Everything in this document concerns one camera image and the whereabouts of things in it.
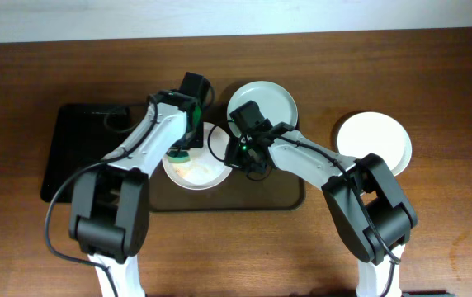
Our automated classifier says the green kitchen sponge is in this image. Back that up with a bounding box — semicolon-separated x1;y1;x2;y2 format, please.
166;150;191;163

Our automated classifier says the white plate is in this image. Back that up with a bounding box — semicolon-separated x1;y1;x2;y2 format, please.
162;122;232;191
334;111;413;176

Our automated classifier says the pale blue plate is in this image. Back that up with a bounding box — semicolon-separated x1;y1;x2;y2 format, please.
226;81;298;131

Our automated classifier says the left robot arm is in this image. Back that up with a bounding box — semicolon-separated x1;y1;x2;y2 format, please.
68;73;211;296

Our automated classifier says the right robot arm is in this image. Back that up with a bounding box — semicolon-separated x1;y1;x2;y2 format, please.
224;101;418;296

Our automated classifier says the brown plastic serving tray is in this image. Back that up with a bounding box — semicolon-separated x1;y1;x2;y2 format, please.
149;106;305;212

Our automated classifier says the black rectangular tray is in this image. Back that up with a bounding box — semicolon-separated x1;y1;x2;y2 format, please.
40;103;131;202

